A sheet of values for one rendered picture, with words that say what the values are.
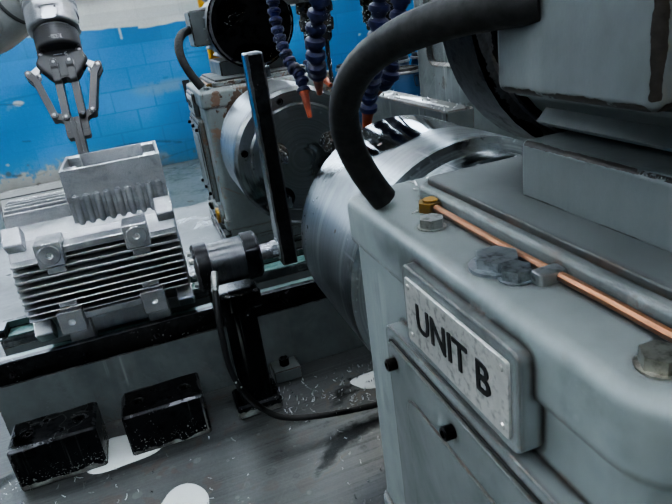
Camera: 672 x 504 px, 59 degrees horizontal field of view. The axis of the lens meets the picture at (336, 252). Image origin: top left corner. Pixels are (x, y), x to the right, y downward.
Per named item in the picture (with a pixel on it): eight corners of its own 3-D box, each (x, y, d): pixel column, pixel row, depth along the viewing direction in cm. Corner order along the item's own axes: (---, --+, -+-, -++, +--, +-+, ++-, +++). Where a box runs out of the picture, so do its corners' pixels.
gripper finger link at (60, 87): (57, 57, 103) (48, 58, 102) (69, 117, 101) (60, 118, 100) (62, 69, 106) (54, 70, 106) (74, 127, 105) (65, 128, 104)
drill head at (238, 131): (323, 173, 146) (308, 66, 136) (382, 212, 113) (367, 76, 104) (221, 195, 139) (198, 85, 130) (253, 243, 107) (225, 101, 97)
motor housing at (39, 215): (187, 273, 96) (159, 158, 89) (201, 324, 79) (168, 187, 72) (56, 305, 91) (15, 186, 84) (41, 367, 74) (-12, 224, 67)
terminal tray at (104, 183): (166, 188, 87) (154, 139, 84) (172, 207, 77) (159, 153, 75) (80, 206, 84) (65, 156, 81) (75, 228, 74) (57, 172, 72)
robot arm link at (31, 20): (70, -15, 103) (77, 16, 102) (81, 17, 112) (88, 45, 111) (13, -8, 101) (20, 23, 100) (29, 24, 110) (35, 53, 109)
